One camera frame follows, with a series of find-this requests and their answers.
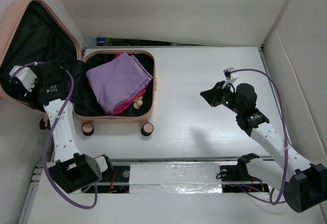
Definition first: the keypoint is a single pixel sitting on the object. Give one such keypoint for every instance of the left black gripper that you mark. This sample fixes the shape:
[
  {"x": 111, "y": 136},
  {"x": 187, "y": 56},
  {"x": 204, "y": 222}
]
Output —
[{"x": 31, "y": 97}]

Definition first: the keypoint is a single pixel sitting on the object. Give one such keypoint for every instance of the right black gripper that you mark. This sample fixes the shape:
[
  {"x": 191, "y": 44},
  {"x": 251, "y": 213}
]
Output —
[{"x": 212, "y": 95}]

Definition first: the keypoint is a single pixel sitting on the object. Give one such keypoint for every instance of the purple cloth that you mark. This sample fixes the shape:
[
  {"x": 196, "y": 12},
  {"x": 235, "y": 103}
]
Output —
[{"x": 117, "y": 82}]

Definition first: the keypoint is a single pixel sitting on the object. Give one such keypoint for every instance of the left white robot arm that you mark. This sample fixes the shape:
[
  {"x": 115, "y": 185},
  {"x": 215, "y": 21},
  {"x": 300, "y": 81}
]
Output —
[{"x": 52, "y": 85}]

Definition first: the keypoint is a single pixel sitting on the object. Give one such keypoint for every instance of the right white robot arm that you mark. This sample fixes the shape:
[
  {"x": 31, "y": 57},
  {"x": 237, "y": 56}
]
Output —
[{"x": 301, "y": 183}]

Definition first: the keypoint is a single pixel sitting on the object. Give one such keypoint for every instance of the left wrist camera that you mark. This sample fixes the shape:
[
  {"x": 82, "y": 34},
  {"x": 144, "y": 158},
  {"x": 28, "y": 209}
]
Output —
[{"x": 25, "y": 75}]

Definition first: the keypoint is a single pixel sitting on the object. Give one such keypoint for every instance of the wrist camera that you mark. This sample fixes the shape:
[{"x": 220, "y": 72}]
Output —
[
  {"x": 25, "y": 75},
  {"x": 230, "y": 75}
]

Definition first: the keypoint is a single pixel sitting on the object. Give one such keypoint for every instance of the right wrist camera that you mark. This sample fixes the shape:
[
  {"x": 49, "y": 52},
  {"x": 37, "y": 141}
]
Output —
[{"x": 230, "y": 75}]

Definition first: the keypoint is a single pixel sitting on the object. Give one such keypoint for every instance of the aluminium frame rail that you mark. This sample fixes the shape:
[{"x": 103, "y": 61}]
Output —
[{"x": 182, "y": 159}]

